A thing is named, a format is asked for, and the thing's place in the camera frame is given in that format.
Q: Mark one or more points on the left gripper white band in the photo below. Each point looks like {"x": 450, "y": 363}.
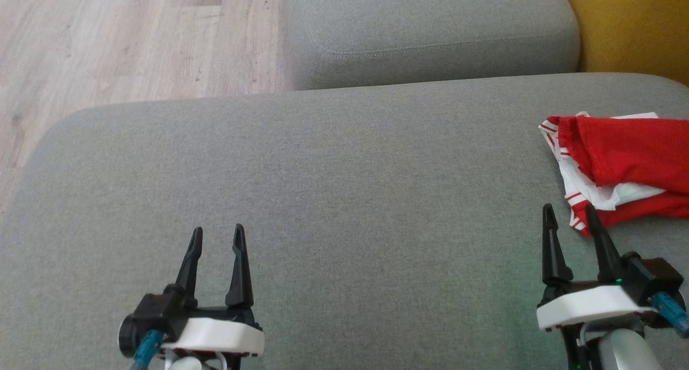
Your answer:
{"x": 220, "y": 337}

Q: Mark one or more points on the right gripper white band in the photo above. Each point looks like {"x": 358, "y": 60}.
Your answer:
{"x": 586, "y": 305}

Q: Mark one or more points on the red jersey with white sleeves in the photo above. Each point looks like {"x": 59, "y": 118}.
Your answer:
{"x": 635, "y": 149}

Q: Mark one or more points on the grey sofa seat cushion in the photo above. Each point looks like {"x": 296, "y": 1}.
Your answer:
{"x": 350, "y": 197}

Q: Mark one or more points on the yellow panel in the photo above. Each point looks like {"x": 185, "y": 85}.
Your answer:
{"x": 635, "y": 25}

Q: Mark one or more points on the grey sofa side cushion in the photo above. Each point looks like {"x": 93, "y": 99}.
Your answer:
{"x": 430, "y": 30}

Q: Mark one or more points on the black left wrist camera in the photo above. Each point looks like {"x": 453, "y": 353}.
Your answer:
{"x": 153, "y": 313}

